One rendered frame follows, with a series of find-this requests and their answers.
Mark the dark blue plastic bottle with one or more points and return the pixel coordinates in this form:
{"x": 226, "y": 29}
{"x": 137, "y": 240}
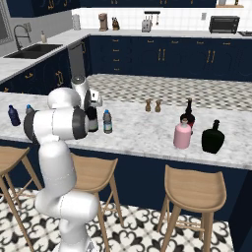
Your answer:
{"x": 13, "y": 116}

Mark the window frame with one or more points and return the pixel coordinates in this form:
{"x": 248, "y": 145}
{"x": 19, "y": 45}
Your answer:
{"x": 4, "y": 23}

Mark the navy wall cupboards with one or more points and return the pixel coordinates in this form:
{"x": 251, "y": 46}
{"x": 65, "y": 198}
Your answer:
{"x": 39, "y": 6}

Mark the dark brown figurine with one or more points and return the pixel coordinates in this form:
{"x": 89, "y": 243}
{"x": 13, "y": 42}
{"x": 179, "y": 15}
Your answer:
{"x": 115, "y": 24}

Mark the silver toaster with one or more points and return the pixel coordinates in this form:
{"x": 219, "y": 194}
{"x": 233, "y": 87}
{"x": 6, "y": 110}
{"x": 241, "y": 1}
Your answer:
{"x": 146, "y": 26}

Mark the grey dishwasher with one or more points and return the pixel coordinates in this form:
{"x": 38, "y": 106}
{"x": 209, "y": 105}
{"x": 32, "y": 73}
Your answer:
{"x": 76, "y": 60}

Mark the clear water bottle blue label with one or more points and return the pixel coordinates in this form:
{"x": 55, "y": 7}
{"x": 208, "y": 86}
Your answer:
{"x": 107, "y": 123}

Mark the wooden bar stool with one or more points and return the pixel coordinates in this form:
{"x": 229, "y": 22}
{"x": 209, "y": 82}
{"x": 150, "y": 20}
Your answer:
{"x": 93, "y": 174}
{"x": 10, "y": 160}
{"x": 193, "y": 190}

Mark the brown coffee machine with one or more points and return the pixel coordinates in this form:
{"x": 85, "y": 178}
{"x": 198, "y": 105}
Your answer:
{"x": 103, "y": 22}

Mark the navy island base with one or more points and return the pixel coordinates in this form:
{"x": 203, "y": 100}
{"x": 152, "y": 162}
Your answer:
{"x": 144, "y": 180}

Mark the grey wall socket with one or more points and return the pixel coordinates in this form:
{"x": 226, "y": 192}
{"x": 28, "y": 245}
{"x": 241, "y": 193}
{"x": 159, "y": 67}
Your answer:
{"x": 203, "y": 16}

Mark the black squat glass bottle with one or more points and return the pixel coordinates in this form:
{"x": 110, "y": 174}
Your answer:
{"x": 213, "y": 139}

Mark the rail with hanging tools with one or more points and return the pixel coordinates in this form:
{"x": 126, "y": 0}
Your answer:
{"x": 151, "y": 13}

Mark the navy cupboards under sink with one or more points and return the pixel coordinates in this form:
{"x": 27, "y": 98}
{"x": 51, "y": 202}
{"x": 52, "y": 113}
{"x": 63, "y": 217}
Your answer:
{"x": 39, "y": 78}

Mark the black sink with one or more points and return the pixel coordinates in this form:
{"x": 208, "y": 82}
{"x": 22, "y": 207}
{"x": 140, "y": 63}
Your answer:
{"x": 32, "y": 51}

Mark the blue-capped clear plastic bottle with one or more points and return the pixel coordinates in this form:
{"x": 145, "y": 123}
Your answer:
{"x": 29, "y": 109}

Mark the pale soap dispenser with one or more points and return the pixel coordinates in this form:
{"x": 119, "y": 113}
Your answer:
{"x": 43, "y": 37}

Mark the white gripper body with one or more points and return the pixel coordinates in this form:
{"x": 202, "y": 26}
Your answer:
{"x": 96, "y": 102}

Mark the wooden wall shelf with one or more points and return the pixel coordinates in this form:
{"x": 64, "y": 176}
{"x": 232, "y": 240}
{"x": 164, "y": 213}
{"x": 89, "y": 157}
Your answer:
{"x": 229, "y": 5}

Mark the brown wooden shaker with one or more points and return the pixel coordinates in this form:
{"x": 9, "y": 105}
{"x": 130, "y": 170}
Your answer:
{"x": 148, "y": 106}
{"x": 158, "y": 106}

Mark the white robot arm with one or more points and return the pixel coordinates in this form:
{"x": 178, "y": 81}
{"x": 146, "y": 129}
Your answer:
{"x": 54, "y": 170}

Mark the black toaster oven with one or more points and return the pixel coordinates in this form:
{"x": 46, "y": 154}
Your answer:
{"x": 224, "y": 24}

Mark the black hob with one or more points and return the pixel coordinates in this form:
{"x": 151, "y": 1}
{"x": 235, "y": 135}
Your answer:
{"x": 246, "y": 33}

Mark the pink bottle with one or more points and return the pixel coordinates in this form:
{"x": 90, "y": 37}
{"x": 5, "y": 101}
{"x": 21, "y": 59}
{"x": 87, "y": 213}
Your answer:
{"x": 182, "y": 136}

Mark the dark glass bottle pale label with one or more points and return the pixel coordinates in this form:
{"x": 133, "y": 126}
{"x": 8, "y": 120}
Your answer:
{"x": 93, "y": 121}

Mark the dark red glass bottle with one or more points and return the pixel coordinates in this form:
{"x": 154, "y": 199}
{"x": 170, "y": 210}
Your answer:
{"x": 188, "y": 115}

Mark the dark curved tap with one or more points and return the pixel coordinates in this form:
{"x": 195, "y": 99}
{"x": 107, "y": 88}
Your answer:
{"x": 17, "y": 32}

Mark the navy base cupboards run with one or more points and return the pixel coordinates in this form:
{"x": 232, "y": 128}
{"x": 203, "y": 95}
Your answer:
{"x": 183, "y": 57}

